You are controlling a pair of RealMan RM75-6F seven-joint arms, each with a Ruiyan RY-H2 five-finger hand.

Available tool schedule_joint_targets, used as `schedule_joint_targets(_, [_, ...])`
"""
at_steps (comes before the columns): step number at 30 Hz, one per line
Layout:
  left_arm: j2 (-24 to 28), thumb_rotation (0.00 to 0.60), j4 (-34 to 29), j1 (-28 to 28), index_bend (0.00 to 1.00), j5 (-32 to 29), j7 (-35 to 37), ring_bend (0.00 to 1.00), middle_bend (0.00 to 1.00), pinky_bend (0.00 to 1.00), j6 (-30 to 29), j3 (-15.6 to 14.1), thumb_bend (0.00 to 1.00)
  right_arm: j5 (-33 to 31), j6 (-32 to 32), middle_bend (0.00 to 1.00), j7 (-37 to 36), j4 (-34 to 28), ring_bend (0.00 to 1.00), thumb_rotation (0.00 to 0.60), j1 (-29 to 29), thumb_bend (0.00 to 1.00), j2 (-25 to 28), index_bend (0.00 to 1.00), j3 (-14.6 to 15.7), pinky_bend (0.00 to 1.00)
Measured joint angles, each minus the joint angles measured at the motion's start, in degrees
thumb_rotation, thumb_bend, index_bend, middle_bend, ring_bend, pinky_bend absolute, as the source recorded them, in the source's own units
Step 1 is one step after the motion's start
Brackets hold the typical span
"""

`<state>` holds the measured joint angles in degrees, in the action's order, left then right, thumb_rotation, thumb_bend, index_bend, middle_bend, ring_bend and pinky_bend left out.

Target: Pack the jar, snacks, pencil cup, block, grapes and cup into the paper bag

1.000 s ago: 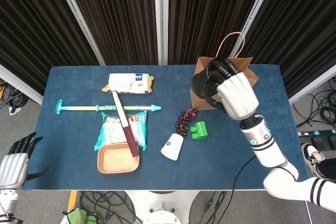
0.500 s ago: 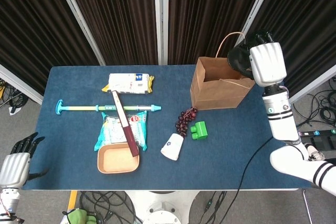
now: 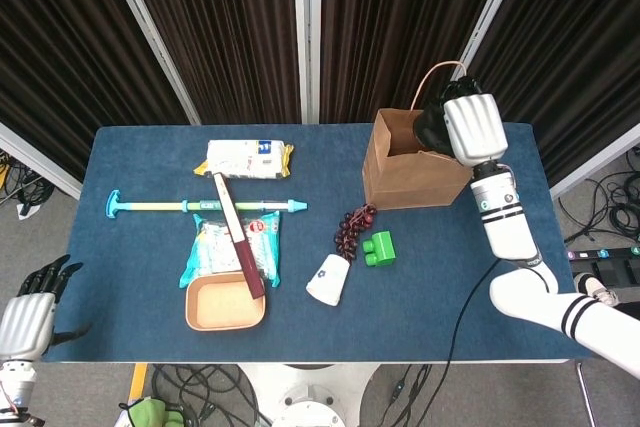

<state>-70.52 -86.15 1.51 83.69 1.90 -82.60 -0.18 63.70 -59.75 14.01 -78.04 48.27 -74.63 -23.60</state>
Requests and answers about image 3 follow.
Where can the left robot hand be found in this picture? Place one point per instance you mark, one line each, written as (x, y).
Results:
(25, 322)

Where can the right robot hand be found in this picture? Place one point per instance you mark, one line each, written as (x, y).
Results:
(475, 127)

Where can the green plastic cup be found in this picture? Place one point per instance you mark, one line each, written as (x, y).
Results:
(382, 247)

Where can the purple grape bunch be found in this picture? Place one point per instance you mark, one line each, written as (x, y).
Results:
(350, 232)

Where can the white paper cup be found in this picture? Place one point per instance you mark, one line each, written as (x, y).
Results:
(327, 279)

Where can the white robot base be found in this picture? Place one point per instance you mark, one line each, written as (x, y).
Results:
(310, 397)

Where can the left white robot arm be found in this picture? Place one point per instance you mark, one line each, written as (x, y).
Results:
(15, 382)

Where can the brown paper bag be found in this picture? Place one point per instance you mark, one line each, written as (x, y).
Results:
(410, 182)

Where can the dark pleated curtain panel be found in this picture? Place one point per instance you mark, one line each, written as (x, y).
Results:
(225, 22)
(575, 47)
(75, 47)
(375, 22)

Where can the yellow floor tape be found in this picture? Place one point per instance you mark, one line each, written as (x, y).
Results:
(138, 382)

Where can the teal green water pump toy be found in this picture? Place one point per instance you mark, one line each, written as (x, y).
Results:
(150, 207)

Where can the brown paper food bowl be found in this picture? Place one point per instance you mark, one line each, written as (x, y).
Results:
(220, 304)

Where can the teal white snack packet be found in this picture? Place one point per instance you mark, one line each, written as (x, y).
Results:
(212, 247)

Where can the white sneaker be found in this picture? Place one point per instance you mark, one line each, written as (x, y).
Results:
(597, 289)

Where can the white snack packet yellow ends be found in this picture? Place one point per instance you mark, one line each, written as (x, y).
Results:
(245, 159)

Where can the blue fabric table cover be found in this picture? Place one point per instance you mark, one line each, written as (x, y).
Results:
(350, 327)

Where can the white table frame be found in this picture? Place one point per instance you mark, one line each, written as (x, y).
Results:
(200, 362)

